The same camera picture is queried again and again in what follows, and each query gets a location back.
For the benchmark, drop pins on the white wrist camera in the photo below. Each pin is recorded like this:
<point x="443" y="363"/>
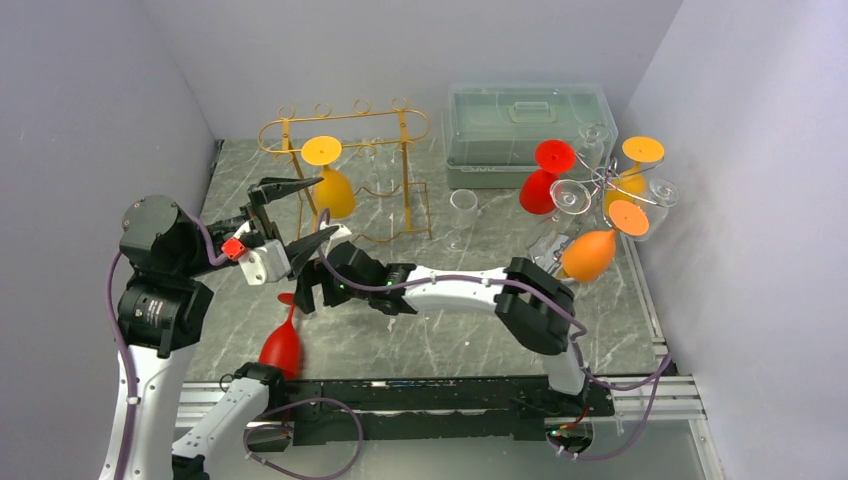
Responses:
<point x="265" y="264"/>
<point x="339" y="232"/>

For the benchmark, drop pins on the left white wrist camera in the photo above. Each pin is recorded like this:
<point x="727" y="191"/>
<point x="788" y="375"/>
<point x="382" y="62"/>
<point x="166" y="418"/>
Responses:
<point x="265" y="264"/>

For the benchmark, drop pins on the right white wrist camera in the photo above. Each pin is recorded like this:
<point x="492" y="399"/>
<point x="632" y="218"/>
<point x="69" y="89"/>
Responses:
<point x="339" y="232"/>

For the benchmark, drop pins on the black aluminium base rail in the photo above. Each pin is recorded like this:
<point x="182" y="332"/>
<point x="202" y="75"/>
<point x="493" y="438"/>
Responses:
<point x="520" y="407"/>

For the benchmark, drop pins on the orange goblet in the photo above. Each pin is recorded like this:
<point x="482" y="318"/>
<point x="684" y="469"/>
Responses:
<point x="588" y="257"/>

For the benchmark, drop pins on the clear ribbed wine glass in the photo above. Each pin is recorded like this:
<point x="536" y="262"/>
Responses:
<point x="656" y="200"/>

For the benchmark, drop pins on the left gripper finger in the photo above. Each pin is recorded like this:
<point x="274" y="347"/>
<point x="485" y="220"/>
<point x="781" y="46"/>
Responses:
<point x="270" y="189"/>
<point x="299" y="252"/>

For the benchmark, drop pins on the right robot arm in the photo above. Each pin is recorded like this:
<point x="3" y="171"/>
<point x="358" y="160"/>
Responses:
<point x="536" y="308"/>

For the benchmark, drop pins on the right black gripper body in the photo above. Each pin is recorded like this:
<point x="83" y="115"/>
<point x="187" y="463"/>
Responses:
<point x="334" y="291"/>

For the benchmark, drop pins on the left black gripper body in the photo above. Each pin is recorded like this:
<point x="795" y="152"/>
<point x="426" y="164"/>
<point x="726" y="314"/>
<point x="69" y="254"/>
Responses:
<point x="258" y="218"/>

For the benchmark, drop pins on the red goblet back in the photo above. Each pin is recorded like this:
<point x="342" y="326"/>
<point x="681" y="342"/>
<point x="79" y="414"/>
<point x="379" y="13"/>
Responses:
<point x="282" y="348"/>

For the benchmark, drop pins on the clear plastic storage box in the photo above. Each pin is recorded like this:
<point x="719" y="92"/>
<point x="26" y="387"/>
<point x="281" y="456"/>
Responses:
<point x="491" y="131"/>

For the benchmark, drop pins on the tall clear flute glass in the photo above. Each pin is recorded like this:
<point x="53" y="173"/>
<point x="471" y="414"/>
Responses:
<point x="570" y="197"/>

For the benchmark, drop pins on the clear stemless glass front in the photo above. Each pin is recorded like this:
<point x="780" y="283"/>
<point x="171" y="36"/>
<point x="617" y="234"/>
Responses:
<point x="591" y="144"/>

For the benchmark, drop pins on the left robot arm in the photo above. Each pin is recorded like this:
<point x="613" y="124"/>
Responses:
<point x="158" y="320"/>

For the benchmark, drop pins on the red goblet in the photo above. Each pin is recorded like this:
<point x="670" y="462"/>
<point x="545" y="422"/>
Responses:
<point x="553" y="157"/>
<point x="282" y="348"/>

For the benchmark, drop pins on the gold wire glass rack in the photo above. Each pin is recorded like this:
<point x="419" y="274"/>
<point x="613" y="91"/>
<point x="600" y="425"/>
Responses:
<point x="376" y="159"/>

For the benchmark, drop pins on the silver wire glass rack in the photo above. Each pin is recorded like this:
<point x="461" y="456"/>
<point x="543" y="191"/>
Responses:
<point x="556" y="230"/>

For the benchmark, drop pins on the yellow goblet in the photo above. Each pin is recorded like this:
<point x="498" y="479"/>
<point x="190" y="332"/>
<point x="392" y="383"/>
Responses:
<point x="643" y="152"/>
<point x="334" y="192"/>

